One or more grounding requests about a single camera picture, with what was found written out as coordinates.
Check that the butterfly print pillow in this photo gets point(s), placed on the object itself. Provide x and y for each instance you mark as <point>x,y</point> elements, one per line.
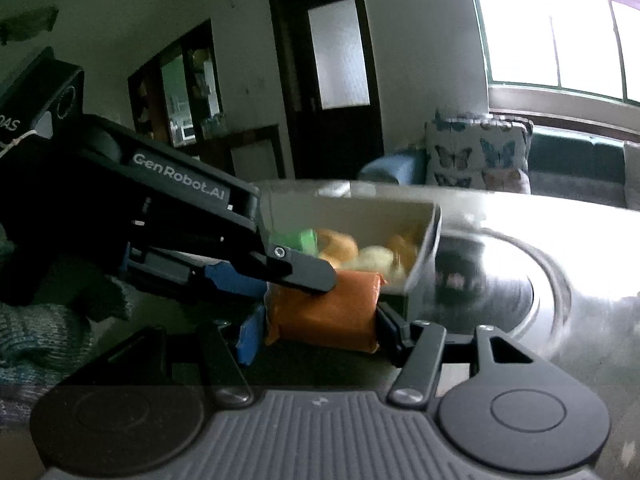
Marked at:
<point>485,152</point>

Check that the blue sofa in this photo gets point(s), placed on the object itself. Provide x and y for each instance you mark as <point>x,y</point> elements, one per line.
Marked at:
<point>541,160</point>

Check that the orange soft toy block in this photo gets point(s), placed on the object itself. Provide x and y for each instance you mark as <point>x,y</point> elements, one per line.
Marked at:
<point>342,318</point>

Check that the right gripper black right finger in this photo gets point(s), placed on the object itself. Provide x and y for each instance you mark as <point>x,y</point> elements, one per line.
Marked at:
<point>493,400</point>

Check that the green soft toy block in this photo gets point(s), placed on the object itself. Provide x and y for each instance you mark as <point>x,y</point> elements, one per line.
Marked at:
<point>304,241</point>

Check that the orange yellow plush duck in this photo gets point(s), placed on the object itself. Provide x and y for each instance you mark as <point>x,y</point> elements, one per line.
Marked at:
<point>393,261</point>

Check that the black camera box DAS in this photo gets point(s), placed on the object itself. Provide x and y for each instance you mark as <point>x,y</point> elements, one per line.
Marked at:
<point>40,97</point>

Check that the white quilted cushion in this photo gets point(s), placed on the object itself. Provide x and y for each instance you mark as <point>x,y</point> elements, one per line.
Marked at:
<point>632,175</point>

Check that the dark gloved hand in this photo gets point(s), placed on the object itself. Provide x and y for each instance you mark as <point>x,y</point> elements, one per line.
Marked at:
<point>43,342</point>

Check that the white cardboard box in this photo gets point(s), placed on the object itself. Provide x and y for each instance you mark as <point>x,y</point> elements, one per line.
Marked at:
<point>369,212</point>

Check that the dark wooden door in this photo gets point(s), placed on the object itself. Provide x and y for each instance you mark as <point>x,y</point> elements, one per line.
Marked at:
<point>327,75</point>

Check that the round black induction cooktop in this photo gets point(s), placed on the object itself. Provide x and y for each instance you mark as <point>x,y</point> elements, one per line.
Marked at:
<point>482,277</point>

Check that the window with green frame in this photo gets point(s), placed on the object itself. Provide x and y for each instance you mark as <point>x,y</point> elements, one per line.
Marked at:
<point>586,46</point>

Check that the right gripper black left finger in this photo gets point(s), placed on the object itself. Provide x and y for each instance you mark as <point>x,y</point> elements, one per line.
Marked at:
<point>140,404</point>

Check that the dark wooden cabinet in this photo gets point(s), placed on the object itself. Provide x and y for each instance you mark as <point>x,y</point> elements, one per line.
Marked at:
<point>175,99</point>

